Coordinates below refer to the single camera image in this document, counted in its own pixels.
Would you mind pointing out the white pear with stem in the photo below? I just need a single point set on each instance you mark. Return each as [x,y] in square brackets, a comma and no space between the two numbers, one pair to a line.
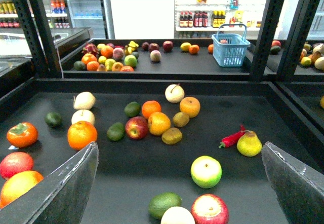
[174,93]

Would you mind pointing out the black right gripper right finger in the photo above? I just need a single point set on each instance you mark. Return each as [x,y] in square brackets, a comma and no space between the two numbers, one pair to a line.
[298,187]

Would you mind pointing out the green avocado front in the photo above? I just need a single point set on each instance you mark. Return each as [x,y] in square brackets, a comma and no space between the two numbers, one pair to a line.
[160,203]

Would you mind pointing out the dark red apple back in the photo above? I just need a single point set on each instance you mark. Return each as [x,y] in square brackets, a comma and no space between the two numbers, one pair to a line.
[153,46]

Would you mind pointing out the green apple front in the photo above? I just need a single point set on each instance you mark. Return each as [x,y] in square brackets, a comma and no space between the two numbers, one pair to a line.
[206,172]

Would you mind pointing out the red chili pepper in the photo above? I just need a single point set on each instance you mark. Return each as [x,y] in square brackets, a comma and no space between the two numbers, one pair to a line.
[233,138]

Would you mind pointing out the white product wall shelf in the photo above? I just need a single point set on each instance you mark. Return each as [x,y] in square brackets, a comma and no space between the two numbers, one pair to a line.
[202,18]

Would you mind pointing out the drinks shelf left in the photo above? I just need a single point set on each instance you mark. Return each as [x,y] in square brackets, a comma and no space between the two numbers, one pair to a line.
[55,12]

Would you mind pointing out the large orange front left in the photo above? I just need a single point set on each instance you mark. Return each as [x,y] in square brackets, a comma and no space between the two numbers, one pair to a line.
[81,134]

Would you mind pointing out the golden yellow apple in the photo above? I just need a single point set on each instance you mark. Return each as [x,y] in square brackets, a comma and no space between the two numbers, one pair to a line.
[190,106]

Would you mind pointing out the pink dragon fruit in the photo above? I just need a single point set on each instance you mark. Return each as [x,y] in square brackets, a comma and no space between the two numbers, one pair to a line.
[90,48]

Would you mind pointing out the black metal shelf rack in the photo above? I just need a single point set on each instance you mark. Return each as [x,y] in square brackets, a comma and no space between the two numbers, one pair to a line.
[131,172]

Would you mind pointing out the red apple near edge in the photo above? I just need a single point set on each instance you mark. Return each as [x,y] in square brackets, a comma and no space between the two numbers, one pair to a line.
[209,208]

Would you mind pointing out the orange beside back lemon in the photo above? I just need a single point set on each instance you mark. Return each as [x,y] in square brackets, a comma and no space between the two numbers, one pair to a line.
[194,49]

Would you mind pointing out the orange near front pile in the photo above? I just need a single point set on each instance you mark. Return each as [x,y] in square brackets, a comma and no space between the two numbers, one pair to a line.
[150,107]

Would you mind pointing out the brown kiwi upper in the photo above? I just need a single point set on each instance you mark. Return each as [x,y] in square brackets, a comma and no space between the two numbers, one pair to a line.
[181,119]

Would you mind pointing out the orange back shelf left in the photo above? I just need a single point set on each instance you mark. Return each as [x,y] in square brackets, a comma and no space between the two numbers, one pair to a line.
[107,51]

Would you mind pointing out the peach back shelf centre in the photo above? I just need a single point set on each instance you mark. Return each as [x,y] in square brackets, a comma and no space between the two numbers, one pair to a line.
[155,56]

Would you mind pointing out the white pear middle left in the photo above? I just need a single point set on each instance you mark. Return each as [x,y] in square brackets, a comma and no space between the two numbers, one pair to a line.
[83,115]

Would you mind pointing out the yellow green pear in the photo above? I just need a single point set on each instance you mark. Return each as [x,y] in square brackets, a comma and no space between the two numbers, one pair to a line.
[249,144]

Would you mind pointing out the orange persimmon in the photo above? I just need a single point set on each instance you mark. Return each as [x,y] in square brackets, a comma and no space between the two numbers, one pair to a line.
[22,135]

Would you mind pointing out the yellow lemon back shelf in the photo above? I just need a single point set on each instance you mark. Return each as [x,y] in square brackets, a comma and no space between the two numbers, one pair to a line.
[185,46]

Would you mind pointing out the small blue basket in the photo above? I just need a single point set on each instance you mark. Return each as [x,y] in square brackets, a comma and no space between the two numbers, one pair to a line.
[230,48]

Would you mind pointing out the pale peach near edge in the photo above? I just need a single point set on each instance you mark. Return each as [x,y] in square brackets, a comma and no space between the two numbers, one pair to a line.
[177,215]

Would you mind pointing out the red apple back shelf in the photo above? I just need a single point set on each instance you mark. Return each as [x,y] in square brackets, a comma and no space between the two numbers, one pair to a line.
[168,46]

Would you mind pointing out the green avocado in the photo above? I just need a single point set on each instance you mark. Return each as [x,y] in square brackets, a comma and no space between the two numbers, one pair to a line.
[116,131]
[160,203]

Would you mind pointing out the green lime front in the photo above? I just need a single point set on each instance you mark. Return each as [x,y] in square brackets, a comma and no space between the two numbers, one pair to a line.
[132,109]

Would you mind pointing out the right gripper black left finger own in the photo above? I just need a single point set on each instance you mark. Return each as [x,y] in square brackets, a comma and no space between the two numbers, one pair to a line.
[62,196]

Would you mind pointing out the dark avocado back shelf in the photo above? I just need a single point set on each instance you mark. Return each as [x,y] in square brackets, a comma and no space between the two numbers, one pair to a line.
[79,66]

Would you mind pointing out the red apple front pile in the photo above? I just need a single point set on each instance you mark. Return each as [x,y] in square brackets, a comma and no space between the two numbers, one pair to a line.
[136,128]

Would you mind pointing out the green apple back shelf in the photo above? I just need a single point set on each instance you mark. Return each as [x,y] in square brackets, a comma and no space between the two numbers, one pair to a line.
[130,60]

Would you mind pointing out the large yellow orange apple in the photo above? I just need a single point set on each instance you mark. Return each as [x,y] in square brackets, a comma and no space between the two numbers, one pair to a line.
[158,123]

